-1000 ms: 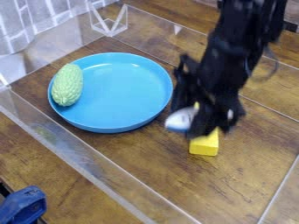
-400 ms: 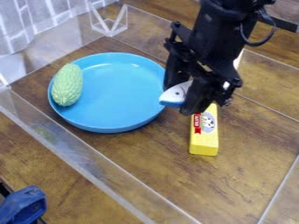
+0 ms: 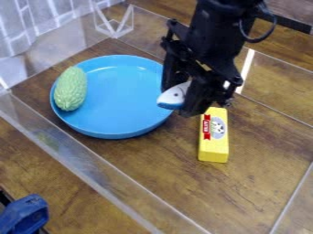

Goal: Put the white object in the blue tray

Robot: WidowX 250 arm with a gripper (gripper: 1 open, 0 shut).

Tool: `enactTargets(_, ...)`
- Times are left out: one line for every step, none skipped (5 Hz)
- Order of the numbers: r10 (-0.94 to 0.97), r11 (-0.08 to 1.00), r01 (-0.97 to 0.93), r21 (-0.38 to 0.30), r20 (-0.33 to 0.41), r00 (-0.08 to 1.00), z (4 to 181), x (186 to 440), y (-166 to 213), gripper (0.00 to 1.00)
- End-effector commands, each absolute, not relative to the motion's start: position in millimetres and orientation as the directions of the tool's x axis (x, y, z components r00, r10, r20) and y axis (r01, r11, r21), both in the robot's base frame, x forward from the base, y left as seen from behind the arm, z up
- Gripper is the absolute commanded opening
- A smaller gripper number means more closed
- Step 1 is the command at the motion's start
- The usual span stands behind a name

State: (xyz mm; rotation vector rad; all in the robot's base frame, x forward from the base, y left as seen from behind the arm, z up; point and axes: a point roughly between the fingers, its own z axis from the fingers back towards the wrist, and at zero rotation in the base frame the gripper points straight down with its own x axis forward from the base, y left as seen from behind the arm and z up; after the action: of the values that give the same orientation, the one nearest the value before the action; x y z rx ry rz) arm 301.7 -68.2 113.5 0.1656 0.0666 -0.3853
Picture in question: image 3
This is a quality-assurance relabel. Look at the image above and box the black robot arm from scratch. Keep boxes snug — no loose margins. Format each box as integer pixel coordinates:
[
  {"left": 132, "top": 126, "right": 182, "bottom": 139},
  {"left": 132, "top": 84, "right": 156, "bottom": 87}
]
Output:
[{"left": 160, "top": 0, "right": 261, "bottom": 117}]

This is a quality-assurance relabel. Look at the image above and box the yellow toy butter block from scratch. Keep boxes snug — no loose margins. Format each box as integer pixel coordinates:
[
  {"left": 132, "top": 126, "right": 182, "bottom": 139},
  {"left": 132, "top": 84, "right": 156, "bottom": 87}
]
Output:
[{"left": 198, "top": 107, "right": 229, "bottom": 163}]

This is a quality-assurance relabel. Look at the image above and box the black baseboard strip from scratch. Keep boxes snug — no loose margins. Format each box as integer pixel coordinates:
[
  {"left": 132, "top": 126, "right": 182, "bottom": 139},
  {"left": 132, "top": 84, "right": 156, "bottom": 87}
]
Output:
[{"left": 255, "top": 10, "right": 313, "bottom": 35}]

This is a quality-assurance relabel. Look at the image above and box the blue round plastic tray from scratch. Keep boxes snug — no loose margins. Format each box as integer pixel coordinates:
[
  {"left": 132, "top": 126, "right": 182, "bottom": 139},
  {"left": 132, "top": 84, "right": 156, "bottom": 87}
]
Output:
[{"left": 51, "top": 55, "right": 172, "bottom": 139}]

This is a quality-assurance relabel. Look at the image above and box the grey checkered curtain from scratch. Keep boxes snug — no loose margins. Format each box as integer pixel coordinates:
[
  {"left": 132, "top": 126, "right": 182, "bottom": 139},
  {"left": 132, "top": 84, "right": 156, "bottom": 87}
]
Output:
[{"left": 0, "top": 0, "right": 124, "bottom": 59}]

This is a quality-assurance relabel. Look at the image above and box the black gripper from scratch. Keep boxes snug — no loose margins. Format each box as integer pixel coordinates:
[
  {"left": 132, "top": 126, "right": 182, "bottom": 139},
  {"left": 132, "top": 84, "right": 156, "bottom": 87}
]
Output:
[{"left": 159, "top": 0, "right": 257, "bottom": 118}]

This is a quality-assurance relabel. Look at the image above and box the white wooden toy fish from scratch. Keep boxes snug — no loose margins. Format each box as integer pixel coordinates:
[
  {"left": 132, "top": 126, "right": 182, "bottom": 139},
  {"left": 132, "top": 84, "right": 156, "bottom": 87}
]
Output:
[{"left": 155, "top": 80, "right": 231, "bottom": 111}]

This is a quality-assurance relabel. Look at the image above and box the black ribbed cable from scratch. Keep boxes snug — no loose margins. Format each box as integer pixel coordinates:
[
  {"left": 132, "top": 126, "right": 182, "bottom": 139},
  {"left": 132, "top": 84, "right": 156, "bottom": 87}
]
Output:
[{"left": 237, "top": 0, "right": 278, "bottom": 44}]

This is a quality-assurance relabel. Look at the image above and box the blue plastic clamp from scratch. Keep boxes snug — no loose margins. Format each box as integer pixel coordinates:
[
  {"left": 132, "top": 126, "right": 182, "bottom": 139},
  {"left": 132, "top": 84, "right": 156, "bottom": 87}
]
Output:
[{"left": 0, "top": 194, "right": 49, "bottom": 234}]

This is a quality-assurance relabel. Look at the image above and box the green bumpy toy gourd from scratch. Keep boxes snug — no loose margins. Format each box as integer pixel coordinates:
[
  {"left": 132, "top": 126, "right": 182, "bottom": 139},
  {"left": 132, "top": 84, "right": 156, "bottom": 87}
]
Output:
[{"left": 53, "top": 67, "right": 87, "bottom": 112}]

